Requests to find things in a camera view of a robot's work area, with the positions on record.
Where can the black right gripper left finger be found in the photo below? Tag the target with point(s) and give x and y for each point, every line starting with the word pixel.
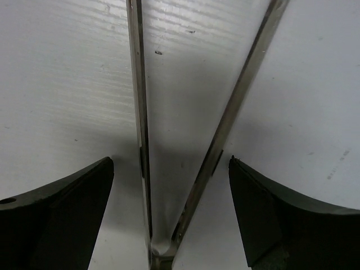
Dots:
pixel 56 226

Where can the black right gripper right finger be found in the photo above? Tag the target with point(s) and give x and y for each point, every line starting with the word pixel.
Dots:
pixel 284 229

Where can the metal food tongs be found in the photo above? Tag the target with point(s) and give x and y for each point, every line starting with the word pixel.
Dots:
pixel 193 63

